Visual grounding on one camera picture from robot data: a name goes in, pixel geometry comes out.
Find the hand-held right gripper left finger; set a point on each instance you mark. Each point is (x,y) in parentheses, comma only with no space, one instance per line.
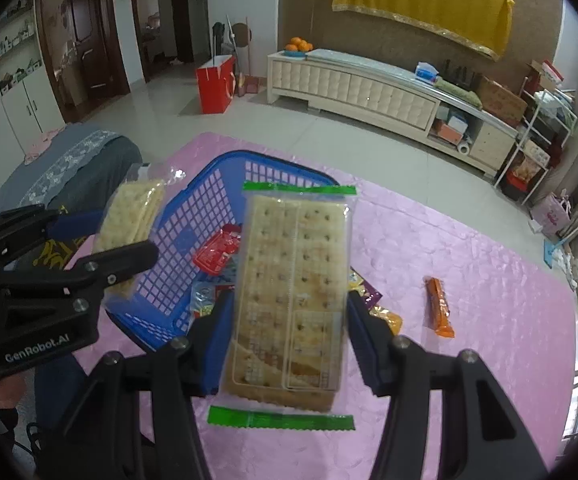
(214,360)

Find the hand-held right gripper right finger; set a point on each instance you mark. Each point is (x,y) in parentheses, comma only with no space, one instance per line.
(369,355)

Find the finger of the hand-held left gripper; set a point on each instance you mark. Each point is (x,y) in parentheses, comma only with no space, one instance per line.
(119,260)
(76,222)

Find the small clear cracker packet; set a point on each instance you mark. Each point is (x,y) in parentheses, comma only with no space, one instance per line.
(129,215)

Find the large red and green packet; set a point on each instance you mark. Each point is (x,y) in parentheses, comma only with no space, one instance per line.
(204,300)

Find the blue plastic basket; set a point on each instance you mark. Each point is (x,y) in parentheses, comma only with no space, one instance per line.
(184,220)

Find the small red snack packet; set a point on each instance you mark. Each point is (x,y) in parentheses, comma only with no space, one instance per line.
(217,250)

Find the large green-ended cracker packet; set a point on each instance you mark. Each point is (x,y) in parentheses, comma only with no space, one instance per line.
(289,285)

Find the small yellow snack packet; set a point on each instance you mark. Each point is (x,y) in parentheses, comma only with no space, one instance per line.
(389,320)

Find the purple and yellow snack packet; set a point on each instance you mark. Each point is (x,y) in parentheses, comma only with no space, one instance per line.
(369,294)

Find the orange snack packet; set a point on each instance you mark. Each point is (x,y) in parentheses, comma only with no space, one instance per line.
(440,310)

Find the pink cloth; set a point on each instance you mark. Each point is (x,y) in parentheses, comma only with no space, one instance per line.
(41,145)

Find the pink quilted tablecloth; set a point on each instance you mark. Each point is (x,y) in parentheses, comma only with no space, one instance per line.
(469,260)

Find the brown wooden door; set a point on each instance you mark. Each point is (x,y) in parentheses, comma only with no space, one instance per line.
(89,35)

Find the red paper bag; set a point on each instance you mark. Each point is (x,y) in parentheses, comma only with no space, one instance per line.
(215,87)

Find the white paper roll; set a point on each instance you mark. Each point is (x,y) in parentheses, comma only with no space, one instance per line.
(464,148)

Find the pink gift bag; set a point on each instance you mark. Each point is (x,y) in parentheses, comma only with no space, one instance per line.
(554,215)

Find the orange box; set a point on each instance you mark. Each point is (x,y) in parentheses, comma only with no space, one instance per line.
(446,132)

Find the cream tv cabinet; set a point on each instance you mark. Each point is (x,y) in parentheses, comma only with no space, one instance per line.
(359,90)

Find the green cushion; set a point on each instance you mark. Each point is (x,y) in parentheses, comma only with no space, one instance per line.
(461,92)

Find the white metal rack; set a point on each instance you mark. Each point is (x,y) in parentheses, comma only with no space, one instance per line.
(531,125)

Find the pile of oranges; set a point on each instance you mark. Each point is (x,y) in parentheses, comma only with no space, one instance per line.
(300,44)

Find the brown cardboard box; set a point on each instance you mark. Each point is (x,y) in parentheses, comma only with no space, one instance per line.
(501,100)

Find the blue tissue box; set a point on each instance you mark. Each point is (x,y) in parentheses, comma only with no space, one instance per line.
(426,72)

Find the yellow hanging cloth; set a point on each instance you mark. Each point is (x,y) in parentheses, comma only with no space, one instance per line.
(419,0)

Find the white wall cabinet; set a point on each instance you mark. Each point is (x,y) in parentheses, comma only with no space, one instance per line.
(24,70)

